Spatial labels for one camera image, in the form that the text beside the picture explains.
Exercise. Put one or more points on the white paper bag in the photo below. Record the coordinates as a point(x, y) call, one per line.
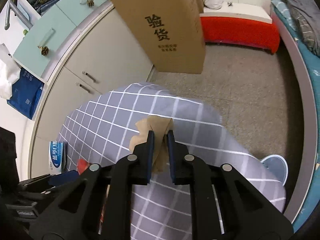
point(7, 77)

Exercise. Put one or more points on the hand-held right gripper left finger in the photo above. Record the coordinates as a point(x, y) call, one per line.
point(150, 155)

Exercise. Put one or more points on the blue shopping bag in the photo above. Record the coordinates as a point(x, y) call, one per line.
point(25, 97)

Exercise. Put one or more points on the blue white packet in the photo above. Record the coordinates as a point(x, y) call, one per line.
point(56, 157)

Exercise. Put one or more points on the beige stocking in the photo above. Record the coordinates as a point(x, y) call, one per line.
point(158, 125)

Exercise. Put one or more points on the curved metal pole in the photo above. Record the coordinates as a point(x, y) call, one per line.
point(21, 15)

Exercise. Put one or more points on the light blue trash bin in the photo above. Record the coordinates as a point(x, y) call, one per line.
point(275, 167)

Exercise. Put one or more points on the bunch of keys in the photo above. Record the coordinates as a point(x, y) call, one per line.
point(229, 4)

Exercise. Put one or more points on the grey checkered tablecloth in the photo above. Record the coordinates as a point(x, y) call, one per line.
point(112, 120)

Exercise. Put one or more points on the red snack bag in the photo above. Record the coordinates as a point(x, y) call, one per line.
point(82, 166)

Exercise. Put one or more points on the teal drawer unit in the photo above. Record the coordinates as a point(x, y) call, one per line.
point(72, 7)

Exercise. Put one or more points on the red bench with white top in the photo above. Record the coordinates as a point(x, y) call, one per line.
point(240, 32)

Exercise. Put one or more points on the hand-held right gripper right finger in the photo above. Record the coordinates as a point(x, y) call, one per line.
point(170, 155)

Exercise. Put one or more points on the large cardboard box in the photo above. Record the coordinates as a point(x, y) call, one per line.
point(170, 17)

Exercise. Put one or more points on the cream cabinet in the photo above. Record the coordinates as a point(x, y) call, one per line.
point(112, 55)

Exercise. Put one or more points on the pine cone ornament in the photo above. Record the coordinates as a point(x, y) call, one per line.
point(45, 50)
point(90, 3)

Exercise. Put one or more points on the grey duvet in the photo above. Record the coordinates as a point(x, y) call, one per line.
point(302, 20)

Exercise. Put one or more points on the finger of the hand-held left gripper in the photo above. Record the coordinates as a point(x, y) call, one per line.
point(62, 178)

